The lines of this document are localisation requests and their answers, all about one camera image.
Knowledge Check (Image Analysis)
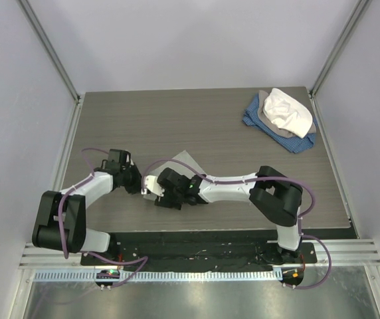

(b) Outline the grey cloth napkin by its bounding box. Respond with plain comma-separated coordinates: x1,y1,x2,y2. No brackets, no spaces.
142,151,207,204

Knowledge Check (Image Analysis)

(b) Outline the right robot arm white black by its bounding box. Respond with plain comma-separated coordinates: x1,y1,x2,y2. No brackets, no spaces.
143,166,303,263

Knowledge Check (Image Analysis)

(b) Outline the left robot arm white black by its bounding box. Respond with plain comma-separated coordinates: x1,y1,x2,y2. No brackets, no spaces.
32,149,142,265

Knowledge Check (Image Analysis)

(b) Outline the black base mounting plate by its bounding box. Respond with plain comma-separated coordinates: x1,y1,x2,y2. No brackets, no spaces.
76,231,319,272

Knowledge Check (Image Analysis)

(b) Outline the blue checked cloth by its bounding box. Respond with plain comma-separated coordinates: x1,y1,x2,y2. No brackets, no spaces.
242,94,317,154

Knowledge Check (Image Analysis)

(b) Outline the beige grey cloth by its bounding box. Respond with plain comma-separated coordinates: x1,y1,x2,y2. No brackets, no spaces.
257,90,317,138

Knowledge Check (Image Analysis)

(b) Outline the white cloth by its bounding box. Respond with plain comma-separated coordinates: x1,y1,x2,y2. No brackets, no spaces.
262,88,314,138

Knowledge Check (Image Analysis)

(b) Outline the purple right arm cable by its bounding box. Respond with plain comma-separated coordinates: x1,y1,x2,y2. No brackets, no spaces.
142,158,333,289

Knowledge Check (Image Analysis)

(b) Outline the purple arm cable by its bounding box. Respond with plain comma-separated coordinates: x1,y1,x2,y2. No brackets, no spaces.
58,148,149,289
142,158,333,289

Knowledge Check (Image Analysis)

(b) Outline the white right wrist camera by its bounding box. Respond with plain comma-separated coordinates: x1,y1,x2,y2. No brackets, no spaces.
142,175,165,197

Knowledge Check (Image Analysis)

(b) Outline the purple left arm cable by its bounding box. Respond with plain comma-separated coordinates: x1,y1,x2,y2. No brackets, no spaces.
58,148,149,289

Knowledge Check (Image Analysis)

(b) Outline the white slotted cable duct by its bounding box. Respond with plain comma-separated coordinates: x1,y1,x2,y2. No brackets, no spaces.
33,268,282,282

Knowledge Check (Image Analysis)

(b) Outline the front aluminium frame rail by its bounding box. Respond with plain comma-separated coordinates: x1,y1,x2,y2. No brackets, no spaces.
19,239,380,269

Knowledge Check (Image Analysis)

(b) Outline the left aluminium frame post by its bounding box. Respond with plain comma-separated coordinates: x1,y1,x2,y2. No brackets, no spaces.
17,0,80,103

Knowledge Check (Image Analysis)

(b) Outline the aluminium frame post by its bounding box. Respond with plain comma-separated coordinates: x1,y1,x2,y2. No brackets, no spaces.
17,0,80,103
310,0,371,98

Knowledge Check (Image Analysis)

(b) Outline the right aluminium frame post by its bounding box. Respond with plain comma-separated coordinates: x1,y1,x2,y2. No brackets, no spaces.
310,0,371,98

